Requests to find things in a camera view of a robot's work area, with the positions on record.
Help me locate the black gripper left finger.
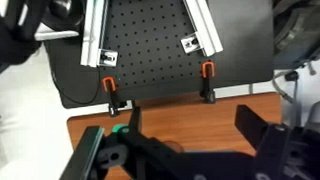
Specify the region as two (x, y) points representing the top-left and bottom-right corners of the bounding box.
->
(128, 106), (178, 158)

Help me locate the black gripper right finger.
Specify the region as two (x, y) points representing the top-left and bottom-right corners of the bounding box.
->
(234, 104), (290, 158)

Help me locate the orange black bar clamp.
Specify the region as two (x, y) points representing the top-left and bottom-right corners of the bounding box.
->
(199, 60), (217, 104)
(101, 76), (128, 118)

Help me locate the grey office chair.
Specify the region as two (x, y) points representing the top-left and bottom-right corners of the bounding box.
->
(272, 69), (320, 129)

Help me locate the black perforated breadboard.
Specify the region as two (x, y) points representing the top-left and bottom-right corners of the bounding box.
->
(99, 0), (214, 101)

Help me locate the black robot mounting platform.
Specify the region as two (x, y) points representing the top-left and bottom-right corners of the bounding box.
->
(44, 0), (275, 110)

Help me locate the grey green backpack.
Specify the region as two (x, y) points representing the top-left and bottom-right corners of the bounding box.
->
(272, 0), (320, 69)

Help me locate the thin black cable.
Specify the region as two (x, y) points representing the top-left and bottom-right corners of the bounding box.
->
(49, 63), (101, 105)

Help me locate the silver rail corner bracket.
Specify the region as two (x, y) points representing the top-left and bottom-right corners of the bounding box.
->
(180, 35), (203, 54)
(98, 49), (119, 68)

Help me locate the aluminium extrusion rail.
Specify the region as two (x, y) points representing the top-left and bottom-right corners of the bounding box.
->
(182, 0), (224, 57)
(80, 0), (109, 68)

